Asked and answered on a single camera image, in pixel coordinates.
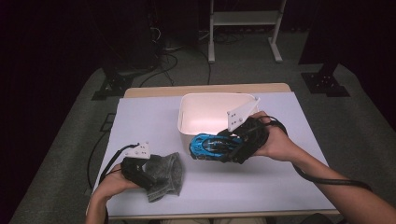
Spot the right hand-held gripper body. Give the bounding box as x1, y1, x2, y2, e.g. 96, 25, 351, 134
227, 96, 270, 161

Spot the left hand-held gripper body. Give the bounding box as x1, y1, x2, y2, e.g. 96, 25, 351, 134
120, 142, 151, 185

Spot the grey cloth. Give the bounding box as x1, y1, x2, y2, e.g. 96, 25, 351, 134
141, 151, 184, 203

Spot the white plastic bin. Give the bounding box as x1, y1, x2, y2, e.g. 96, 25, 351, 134
177, 92, 261, 155

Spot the blue toy car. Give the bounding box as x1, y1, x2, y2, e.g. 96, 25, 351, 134
189, 133, 245, 163

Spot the person's left hand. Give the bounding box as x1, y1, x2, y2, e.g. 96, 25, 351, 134
92, 172, 141, 203

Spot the person's right hand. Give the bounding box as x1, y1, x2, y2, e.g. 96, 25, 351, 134
251, 110, 304, 162

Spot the white table mat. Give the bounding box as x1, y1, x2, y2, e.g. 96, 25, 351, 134
106, 91, 335, 217

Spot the wooden table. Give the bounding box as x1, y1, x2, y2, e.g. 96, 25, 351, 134
85, 82, 340, 220

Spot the black stand base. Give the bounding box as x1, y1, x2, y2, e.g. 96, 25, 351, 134
301, 62, 351, 98
92, 69, 134, 101

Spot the white metal stand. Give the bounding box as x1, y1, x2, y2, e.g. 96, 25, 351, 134
207, 0, 288, 64

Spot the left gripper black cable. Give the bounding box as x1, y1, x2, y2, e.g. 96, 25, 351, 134
98, 143, 140, 188

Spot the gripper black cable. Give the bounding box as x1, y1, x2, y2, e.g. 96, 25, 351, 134
98, 143, 140, 188
258, 115, 373, 192

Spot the thin black floor cable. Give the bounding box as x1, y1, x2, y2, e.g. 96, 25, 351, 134
87, 130, 111, 190

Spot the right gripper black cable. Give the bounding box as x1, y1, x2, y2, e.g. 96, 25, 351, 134
258, 115, 373, 192

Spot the looped black floor cable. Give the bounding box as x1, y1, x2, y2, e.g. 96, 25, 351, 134
138, 52, 179, 88

